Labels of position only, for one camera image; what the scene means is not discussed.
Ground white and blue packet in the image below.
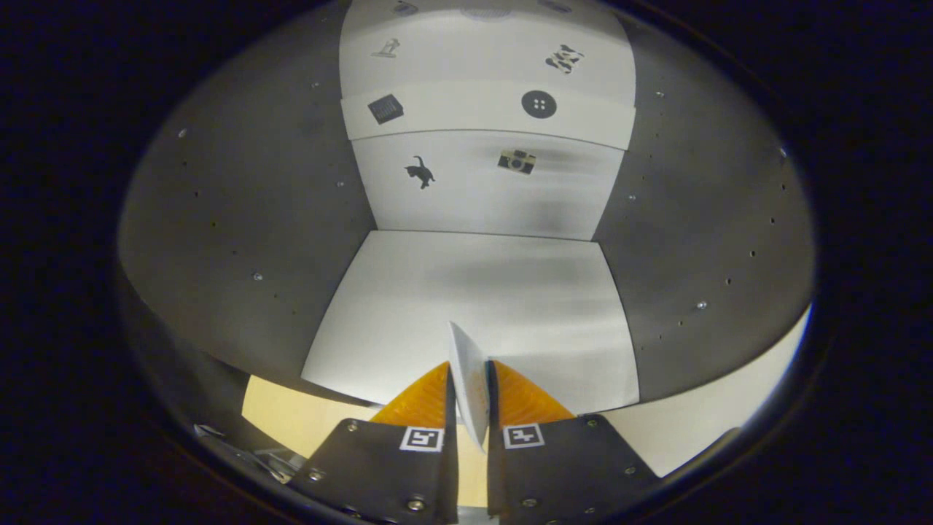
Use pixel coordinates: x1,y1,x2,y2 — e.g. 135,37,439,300
447,321,491,454

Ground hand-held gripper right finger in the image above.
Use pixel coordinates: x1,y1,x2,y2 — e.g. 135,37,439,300
485,359,662,525

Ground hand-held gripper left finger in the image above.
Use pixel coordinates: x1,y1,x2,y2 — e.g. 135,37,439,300
286,359,461,525

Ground dark grey cabinet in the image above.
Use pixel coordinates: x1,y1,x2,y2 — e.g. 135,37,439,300
117,0,815,415

